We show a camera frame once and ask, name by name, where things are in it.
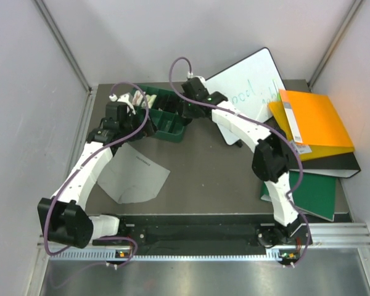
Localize grey underwear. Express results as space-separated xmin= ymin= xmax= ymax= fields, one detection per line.
xmin=97 ymin=144 xmax=170 ymax=204

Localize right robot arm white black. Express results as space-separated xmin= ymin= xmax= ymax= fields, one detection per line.
xmin=172 ymin=77 xmax=302 ymax=244

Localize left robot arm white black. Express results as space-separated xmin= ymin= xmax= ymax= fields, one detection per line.
xmin=37 ymin=101 xmax=157 ymax=249

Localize black rolled underwear in tray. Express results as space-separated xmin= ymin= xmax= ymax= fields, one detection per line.
xmin=154 ymin=95 xmax=180 ymax=113

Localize pink rolled socks top-left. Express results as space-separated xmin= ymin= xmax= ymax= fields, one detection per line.
xmin=132 ymin=90 xmax=145 ymax=107

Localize cream rolled socks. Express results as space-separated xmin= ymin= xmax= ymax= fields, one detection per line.
xmin=146 ymin=94 xmax=157 ymax=109

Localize green compartment tray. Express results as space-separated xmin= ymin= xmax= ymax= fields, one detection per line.
xmin=139 ymin=84 xmax=188 ymax=143

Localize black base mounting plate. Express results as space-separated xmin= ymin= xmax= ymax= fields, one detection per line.
xmin=92 ymin=224 xmax=315 ymax=247

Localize orange binder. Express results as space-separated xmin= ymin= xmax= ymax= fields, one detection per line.
xmin=268 ymin=89 xmax=355 ymax=161

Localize green binder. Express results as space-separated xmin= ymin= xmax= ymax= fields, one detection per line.
xmin=259 ymin=171 xmax=337 ymax=223

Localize black binder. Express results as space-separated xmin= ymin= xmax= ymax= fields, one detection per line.
xmin=277 ymin=129 xmax=361 ymax=179

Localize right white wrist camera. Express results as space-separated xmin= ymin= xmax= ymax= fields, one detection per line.
xmin=187 ymin=72 xmax=205 ymax=83

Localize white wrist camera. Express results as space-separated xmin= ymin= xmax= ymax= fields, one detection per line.
xmin=187 ymin=72 xmax=205 ymax=83
xmin=109 ymin=93 xmax=136 ymax=114

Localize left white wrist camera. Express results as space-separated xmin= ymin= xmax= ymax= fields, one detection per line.
xmin=109 ymin=93 xmax=136 ymax=114

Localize aluminium frame rail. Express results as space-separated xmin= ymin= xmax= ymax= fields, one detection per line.
xmin=33 ymin=0 xmax=93 ymax=93

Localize white whiteboard black frame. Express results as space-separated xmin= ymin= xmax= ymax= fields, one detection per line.
xmin=203 ymin=47 xmax=287 ymax=147

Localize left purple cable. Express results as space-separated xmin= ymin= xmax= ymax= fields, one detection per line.
xmin=42 ymin=81 xmax=149 ymax=268

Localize purple cable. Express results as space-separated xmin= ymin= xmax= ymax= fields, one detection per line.
xmin=168 ymin=57 xmax=312 ymax=268
xmin=42 ymin=81 xmax=149 ymax=268

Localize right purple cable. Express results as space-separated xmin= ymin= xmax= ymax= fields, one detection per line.
xmin=168 ymin=57 xmax=312 ymax=268

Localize white slotted cable duct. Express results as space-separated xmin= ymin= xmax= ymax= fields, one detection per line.
xmin=51 ymin=249 xmax=298 ymax=261

